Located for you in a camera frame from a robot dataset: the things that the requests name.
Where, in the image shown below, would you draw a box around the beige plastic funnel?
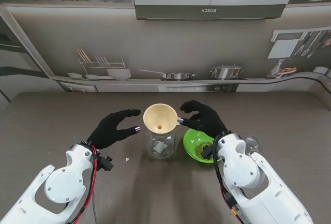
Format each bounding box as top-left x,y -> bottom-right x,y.
143,103 -> 183,135

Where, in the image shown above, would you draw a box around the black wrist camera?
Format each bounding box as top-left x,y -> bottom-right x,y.
201,143 -> 214,160
99,156 -> 114,172

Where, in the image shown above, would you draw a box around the green mung beans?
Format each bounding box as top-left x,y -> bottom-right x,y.
194,142 -> 214,159

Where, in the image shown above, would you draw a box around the ribbed glass jar lid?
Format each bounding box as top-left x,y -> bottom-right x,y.
243,137 -> 261,155

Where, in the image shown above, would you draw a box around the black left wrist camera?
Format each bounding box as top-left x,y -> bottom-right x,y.
99,156 -> 114,172

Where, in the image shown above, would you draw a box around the green plastic bowl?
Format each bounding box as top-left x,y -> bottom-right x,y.
183,128 -> 223,164

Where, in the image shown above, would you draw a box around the red and black left arm cables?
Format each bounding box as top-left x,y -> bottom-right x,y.
74,143 -> 100,224

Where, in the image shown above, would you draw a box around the clear glass jar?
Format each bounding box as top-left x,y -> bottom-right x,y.
145,127 -> 177,160

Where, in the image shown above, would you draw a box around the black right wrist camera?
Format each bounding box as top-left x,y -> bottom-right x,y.
201,143 -> 214,160

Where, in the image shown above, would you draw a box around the printed kitchen scene backdrop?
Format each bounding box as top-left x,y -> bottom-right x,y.
0,0 -> 331,111

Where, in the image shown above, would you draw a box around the black and red right arm cables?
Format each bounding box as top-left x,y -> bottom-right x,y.
213,138 -> 246,224

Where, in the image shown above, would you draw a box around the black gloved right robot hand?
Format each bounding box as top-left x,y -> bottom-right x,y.
179,100 -> 228,139

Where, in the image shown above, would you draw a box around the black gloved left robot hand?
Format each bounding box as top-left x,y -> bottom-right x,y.
86,109 -> 142,150

